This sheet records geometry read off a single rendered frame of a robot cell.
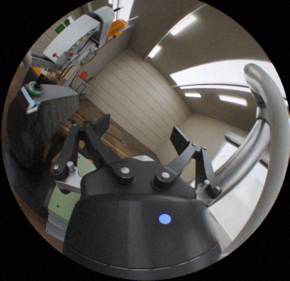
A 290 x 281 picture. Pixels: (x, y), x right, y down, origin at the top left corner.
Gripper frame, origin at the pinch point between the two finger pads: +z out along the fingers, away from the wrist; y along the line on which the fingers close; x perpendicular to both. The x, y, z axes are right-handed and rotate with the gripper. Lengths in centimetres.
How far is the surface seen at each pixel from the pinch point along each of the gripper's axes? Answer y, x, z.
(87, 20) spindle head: -52, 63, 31
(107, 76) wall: -218, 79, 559
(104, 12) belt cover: -42, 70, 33
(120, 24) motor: -52, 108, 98
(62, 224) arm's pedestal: -21.6, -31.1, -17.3
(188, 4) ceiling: 43, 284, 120
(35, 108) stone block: -77, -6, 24
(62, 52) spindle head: -60, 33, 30
